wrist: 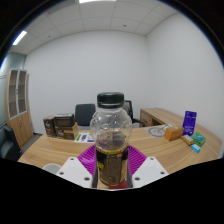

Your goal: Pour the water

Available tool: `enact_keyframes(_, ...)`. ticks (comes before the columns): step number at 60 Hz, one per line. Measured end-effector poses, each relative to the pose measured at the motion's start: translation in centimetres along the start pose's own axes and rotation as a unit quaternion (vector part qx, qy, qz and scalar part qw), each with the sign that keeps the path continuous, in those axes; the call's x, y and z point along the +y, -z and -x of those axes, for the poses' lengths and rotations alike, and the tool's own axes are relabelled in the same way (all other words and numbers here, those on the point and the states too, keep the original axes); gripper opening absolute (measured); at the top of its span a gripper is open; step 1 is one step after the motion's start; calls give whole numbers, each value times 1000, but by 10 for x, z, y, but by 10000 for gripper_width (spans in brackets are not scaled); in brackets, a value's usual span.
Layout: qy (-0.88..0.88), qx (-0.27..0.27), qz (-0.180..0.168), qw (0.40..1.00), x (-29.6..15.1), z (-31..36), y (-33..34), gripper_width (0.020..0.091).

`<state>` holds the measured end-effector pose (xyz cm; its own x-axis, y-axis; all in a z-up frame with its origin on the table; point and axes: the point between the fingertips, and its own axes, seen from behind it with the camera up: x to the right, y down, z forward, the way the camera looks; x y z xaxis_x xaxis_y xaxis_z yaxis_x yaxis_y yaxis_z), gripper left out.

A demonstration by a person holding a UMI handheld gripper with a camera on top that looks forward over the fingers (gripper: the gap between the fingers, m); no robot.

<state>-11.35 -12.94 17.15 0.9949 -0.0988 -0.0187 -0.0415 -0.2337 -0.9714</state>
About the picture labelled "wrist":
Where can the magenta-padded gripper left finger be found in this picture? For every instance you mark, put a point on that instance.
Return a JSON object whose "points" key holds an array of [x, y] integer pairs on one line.
{"points": [[73, 170]]}

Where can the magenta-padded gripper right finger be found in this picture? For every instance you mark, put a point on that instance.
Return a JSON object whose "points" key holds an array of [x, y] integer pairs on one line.
{"points": [[148, 171]]}

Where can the clear bottle with black cap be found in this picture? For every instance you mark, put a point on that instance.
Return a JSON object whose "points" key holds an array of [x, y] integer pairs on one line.
{"points": [[110, 133]]}

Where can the white and green leaflet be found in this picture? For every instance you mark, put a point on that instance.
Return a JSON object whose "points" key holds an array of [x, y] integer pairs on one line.
{"points": [[83, 137]]}

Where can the brown cardboard box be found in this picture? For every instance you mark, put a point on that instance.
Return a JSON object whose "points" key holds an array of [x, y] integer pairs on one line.
{"points": [[66, 132]]}

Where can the round grey patterned mat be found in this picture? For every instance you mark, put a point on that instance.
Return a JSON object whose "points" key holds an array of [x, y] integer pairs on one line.
{"points": [[155, 131]]}

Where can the orange box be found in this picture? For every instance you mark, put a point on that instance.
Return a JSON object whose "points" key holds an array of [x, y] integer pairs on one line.
{"points": [[173, 133]]}

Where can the small dark brown box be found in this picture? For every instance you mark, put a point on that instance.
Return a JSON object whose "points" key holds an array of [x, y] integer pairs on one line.
{"points": [[49, 126]]}

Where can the small yellow box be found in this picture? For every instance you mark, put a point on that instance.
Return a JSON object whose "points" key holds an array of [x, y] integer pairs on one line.
{"points": [[187, 140]]}

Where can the small blue box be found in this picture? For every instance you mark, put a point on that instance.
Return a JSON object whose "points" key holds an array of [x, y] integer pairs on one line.
{"points": [[196, 148]]}

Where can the wooden side desk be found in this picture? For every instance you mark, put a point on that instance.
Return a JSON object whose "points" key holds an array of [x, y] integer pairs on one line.
{"points": [[156, 116]]}

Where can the dark padded office chair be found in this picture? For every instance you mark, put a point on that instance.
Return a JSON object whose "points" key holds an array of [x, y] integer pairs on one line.
{"points": [[85, 113]]}

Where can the grey mesh office chair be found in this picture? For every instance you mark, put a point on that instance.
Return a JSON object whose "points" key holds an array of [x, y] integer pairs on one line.
{"points": [[133, 115]]}

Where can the green box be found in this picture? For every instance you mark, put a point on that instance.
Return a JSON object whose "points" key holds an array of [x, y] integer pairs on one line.
{"points": [[198, 139]]}

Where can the purple standing sign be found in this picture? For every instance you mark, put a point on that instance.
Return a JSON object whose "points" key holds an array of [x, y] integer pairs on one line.
{"points": [[189, 123]]}

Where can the black leather sofa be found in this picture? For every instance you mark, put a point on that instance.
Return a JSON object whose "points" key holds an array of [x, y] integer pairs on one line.
{"points": [[9, 146]]}

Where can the wooden cabinet with glass doors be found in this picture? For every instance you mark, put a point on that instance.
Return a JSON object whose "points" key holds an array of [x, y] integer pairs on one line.
{"points": [[19, 110]]}

